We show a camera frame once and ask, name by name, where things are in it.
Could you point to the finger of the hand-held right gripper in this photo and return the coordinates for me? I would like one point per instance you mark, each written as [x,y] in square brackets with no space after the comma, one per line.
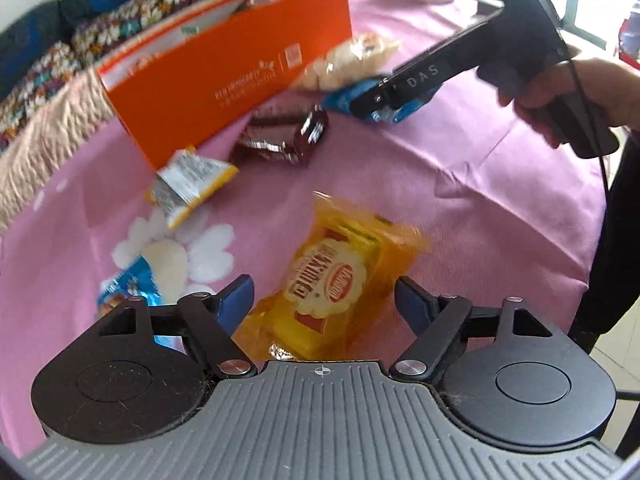
[375,100]

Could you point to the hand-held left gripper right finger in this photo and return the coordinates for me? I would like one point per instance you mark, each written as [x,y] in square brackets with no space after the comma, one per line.
[411,301]

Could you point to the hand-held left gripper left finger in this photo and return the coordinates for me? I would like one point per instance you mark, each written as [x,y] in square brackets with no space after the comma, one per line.
[235,301]

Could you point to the blue orange printed snack packet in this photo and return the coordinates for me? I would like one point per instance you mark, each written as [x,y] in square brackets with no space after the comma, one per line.
[350,95]

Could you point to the orange cake packet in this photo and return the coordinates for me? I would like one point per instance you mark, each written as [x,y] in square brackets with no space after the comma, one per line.
[330,290]

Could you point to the orange cardboard box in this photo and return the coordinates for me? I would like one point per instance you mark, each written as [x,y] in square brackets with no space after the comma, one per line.
[215,80]

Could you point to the person's right hand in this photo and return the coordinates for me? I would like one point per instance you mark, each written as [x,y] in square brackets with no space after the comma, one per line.
[605,90]

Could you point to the white bun packet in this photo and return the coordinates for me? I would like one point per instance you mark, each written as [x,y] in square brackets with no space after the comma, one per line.
[345,62]

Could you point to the brown chocolate snack packet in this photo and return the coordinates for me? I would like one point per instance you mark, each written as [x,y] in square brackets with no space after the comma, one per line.
[280,135]

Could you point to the blue cracker snack packet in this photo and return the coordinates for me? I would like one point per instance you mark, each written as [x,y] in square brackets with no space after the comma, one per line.
[135,285]

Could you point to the small yellow silver packet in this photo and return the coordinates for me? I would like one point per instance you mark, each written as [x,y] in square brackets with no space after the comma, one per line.
[192,182]

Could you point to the pink floral cloth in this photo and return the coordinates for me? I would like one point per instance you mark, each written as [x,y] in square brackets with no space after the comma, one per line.
[475,185]

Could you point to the person's dark clothing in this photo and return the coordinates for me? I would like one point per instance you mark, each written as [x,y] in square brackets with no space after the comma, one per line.
[615,260]

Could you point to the beige quilt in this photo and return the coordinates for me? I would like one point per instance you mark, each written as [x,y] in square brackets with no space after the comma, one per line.
[45,155]

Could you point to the floral pillow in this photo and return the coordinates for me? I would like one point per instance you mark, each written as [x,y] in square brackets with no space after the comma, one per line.
[150,5]
[40,95]

